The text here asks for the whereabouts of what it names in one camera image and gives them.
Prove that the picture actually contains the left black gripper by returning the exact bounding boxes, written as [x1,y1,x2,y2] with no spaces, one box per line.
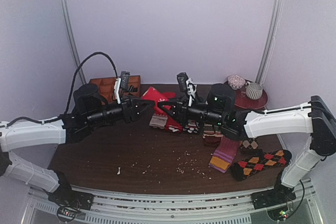
[86,94,155,127]

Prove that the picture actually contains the red sock with white cuff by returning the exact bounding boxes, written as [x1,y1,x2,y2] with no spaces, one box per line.
[141,87,168,110]

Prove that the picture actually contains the orange wooden compartment tray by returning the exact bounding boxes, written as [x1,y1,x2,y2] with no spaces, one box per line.
[89,75,141,102]

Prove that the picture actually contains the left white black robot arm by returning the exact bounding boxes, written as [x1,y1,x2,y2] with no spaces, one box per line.
[1,83,155,205]

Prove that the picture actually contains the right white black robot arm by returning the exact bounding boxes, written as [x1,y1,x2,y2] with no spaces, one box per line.
[157,83,335,204]

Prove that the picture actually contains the red sock white trim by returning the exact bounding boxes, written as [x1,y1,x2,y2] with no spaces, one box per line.
[164,113,183,133]

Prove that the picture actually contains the red sock beige cuff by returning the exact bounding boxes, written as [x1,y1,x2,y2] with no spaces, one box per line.
[149,92,176,130]

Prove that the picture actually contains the black binder clips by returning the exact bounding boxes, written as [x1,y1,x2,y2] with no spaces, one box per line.
[126,85,139,93]

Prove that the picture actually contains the dark teal reindeer sock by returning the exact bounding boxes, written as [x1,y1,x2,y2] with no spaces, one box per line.
[183,120,200,134]

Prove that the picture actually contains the beige striped sock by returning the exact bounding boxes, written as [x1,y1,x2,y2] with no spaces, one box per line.
[202,124,223,147]

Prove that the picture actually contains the purple striped sock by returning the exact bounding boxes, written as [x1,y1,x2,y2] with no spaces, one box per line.
[208,136,241,173]

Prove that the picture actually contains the patterned pink bowl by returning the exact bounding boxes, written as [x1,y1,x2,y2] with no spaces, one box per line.
[227,74,246,90]

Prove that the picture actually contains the dark red round plate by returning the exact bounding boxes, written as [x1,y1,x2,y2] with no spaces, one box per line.
[233,80,268,110]

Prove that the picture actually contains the striped grey cup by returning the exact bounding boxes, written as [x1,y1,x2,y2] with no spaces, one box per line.
[246,82,263,100]

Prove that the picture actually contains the tan argyle sock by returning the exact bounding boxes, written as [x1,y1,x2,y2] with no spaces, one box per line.
[239,138,259,154]

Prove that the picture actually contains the black orange argyle sock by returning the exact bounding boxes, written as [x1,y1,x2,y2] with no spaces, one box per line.
[230,150,292,182]

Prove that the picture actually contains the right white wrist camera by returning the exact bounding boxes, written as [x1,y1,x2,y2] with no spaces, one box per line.
[176,72,197,106]

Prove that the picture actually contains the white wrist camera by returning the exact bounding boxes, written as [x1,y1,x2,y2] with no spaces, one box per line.
[176,72,197,106]
[113,71,130,104]

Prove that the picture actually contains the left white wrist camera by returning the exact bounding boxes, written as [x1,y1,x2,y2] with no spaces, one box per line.
[113,71,130,104]

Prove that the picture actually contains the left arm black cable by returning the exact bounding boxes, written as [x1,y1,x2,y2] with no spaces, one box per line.
[0,51,119,130]

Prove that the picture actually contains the metal base rail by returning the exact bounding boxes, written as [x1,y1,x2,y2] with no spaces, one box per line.
[19,179,327,223]

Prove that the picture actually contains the right aluminium frame post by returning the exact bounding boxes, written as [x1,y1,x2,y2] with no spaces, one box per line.
[256,0,284,85]

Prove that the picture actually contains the aluminium frame post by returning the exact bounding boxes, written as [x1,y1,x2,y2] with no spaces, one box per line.
[54,0,87,86]
[256,0,284,85]

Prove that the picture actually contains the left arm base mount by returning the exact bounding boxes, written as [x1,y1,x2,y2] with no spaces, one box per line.
[46,189,94,223]

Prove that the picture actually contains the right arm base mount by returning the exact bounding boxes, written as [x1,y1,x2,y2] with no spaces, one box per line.
[251,185,296,221]

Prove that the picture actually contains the left aluminium frame post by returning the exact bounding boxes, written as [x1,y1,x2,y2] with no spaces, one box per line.
[54,0,87,86]

